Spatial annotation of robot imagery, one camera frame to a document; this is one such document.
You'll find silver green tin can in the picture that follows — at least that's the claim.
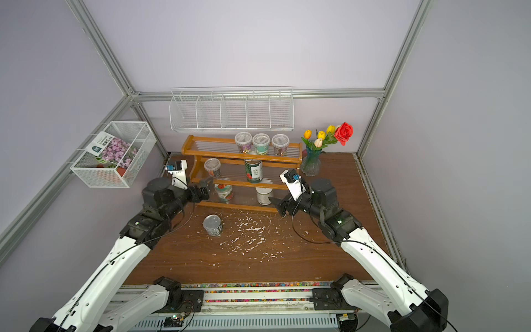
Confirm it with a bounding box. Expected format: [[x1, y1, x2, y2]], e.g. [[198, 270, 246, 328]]
[[203, 214, 223, 237]]

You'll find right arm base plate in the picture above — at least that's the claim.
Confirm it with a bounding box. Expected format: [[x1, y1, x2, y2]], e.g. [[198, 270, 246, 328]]
[[309, 288, 355, 311]]

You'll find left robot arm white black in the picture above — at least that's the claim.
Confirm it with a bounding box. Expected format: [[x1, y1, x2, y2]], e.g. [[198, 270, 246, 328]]
[[30, 177, 212, 331]]

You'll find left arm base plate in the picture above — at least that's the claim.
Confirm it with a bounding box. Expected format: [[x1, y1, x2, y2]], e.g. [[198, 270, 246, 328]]
[[158, 290, 205, 313]]

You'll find wooden three-tier shelf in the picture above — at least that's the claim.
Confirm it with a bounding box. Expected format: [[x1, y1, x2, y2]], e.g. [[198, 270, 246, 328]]
[[181, 135, 302, 213]]

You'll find aluminium rail frame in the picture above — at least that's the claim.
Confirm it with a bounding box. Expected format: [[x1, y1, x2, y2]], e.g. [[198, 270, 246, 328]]
[[106, 282, 382, 331]]

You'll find white wire side basket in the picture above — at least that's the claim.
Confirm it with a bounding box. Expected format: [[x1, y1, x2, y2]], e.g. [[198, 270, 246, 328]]
[[71, 121, 156, 188]]

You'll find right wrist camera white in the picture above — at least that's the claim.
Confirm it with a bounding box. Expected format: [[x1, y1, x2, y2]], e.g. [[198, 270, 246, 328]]
[[279, 169, 306, 201]]

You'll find purple seed plastic jar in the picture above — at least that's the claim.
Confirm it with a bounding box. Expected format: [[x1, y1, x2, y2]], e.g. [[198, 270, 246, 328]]
[[235, 131, 253, 154]]

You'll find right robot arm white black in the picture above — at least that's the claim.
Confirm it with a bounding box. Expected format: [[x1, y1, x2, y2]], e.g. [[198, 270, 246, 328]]
[[270, 170, 449, 331]]

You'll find purple flower seed packet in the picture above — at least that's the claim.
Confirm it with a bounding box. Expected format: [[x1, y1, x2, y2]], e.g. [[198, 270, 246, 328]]
[[84, 131, 138, 170]]

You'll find tomato lid round tin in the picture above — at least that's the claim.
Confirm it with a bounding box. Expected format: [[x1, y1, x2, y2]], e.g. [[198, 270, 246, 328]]
[[214, 184, 234, 203]]

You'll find green red tomato can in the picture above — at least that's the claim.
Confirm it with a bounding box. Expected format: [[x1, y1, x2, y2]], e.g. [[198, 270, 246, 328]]
[[244, 159, 263, 183]]

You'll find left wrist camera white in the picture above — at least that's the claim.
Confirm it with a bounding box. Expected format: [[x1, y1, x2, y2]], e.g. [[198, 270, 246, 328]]
[[165, 160, 188, 190]]

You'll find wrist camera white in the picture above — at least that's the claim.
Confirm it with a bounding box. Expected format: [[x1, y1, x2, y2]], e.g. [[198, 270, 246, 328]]
[[165, 160, 188, 190], [279, 169, 306, 201]]

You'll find dark seed plastic jar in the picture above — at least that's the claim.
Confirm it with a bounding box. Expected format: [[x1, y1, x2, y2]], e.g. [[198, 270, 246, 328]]
[[271, 134, 290, 156]]

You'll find red seed plastic jar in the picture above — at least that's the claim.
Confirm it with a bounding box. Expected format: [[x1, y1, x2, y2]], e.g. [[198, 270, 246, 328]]
[[204, 158, 221, 178]]

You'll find white wire wall basket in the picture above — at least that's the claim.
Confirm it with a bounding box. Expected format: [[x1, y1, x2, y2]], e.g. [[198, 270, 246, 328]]
[[169, 86, 295, 131]]

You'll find white tin can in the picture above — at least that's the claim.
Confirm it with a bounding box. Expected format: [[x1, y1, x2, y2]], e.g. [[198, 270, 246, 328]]
[[255, 188, 274, 206]]

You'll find glass vase with flowers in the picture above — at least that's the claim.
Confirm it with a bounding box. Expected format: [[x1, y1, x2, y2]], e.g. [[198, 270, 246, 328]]
[[301, 123, 353, 177]]

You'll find green seed plastic jar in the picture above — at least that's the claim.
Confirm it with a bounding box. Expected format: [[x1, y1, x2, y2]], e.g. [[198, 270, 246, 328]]
[[253, 133, 270, 155]]

